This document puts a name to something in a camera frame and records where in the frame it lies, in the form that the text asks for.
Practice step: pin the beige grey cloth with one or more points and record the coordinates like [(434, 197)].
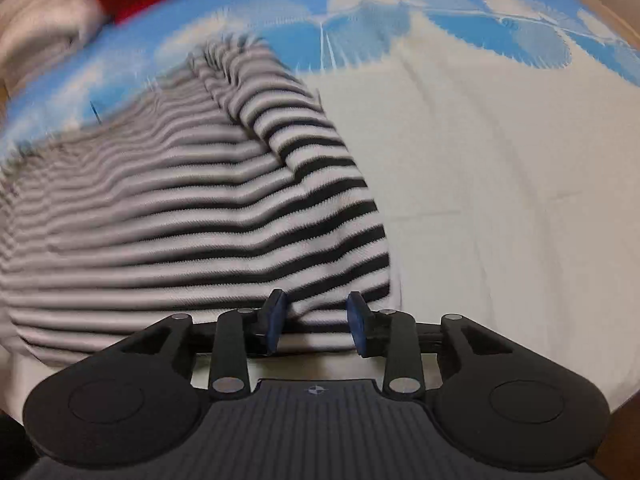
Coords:
[(42, 15)]

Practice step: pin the black white striped shirt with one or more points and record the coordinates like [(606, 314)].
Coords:
[(210, 210)]

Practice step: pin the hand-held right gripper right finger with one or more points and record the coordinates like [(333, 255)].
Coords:
[(356, 322)]

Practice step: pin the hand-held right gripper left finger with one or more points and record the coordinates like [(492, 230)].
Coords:
[(274, 321)]

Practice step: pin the blue white cloud printed blanket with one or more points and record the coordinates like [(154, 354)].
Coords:
[(490, 185)]

